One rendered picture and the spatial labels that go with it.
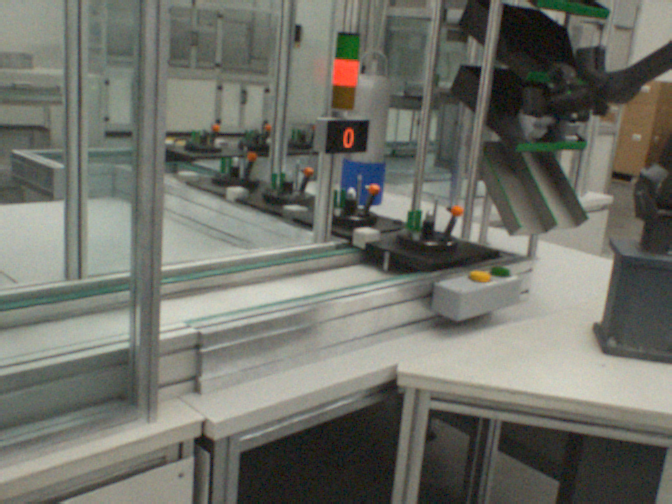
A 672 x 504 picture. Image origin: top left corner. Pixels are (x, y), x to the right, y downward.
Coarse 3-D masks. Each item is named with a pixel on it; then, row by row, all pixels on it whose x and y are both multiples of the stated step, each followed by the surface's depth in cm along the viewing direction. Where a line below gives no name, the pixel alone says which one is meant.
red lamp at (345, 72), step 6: (336, 60) 156; (342, 60) 157; (336, 66) 156; (342, 66) 155; (348, 66) 155; (354, 66) 156; (336, 72) 156; (342, 72) 155; (348, 72) 155; (354, 72) 156; (336, 78) 156; (342, 78) 156; (348, 78) 156; (354, 78) 157; (342, 84) 156; (348, 84) 156; (354, 84) 157
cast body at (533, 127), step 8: (520, 112) 178; (520, 120) 178; (528, 120) 175; (536, 120) 173; (544, 120) 174; (528, 128) 175; (536, 128) 174; (544, 128) 176; (528, 136) 176; (536, 136) 177
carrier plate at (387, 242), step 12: (420, 228) 187; (384, 240) 172; (372, 252) 168; (384, 252) 165; (396, 252) 163; (408, 252) 164; (420, 252) 164; (456, 252) 167; (468, 252) 168; (480, 252) 169; (492, 252) 170; (408, 264) 161; (420, 264) 158; (432, 264) 156; (444, 264) 158; (456, 264) 161
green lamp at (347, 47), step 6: (342, 36) 154; (348, 36) 154; (354, 36) 154; (336, 42) 156; (342, 42) 154; (348, 42) 154; (354, 42) 154; (336, 48) 156; (342, 48) 154; (348, 48) 154; (354, 48) 155; (336, 54) 156; (342, 54) 155; (348, 54) 154; (354, 54) 155; (348, 60) 155; (354, 60) 155
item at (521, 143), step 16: (464, 80) 188; (480, 80) 195; (496, 80) 196; (512, 80) 191; (464, 96) 188; (496, 96) 196; (512, 96) 192; (496, 112) 190; (512, 112) 192; (496, 128) 180; (512, 128) 185; (512, 144) 176; (528, 144) 176; (544, 144) 179
